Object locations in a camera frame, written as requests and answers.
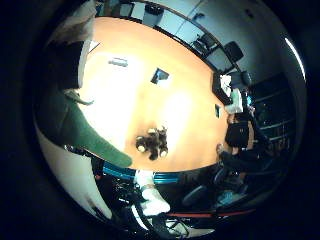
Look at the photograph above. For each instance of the ceiling light strip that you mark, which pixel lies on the ceiling light strip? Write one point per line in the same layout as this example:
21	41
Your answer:
296	56

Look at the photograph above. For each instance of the seated person in black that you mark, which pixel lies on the seated person in black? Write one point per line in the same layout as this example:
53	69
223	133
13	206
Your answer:
238	135

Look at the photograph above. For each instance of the blue aluminium rail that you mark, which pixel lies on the blue aluminium rail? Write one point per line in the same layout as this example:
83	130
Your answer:
140	175

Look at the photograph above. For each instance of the black office chair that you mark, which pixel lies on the black office chair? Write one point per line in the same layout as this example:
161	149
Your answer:
240	80
233	50

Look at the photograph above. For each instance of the red bar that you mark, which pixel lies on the red bar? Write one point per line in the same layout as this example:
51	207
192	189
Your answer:
213	214

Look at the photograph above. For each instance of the dark furry plush toy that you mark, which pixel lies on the dark furry plush toy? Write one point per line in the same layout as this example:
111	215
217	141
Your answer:
152	143

